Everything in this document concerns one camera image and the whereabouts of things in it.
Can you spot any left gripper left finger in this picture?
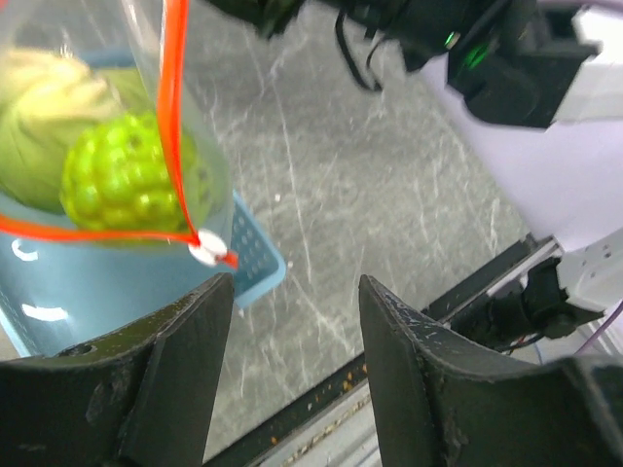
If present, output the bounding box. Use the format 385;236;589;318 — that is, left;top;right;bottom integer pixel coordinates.
1;273;234;466

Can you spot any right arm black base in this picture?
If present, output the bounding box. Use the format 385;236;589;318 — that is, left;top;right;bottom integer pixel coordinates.
423;257;605;352

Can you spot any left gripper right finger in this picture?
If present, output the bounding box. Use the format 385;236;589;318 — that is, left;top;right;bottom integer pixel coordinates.
359;275;622;466

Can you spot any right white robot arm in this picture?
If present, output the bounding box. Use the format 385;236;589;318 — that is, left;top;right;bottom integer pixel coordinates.
332;0;622;128

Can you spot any aluminium frame rail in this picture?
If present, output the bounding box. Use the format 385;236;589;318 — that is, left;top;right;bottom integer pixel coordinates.
204;234;558;466

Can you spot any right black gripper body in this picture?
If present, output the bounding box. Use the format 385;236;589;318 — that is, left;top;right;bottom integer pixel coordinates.
207;0;405;39

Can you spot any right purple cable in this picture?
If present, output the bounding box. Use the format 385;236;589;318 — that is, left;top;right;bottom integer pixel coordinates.
578;299;623;356

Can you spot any small green cabbage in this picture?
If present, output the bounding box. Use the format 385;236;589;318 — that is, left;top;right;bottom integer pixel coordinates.
59;112;189;234

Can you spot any light blue plastic basket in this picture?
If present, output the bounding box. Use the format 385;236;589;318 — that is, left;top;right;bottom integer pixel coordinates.
1;192;286;356

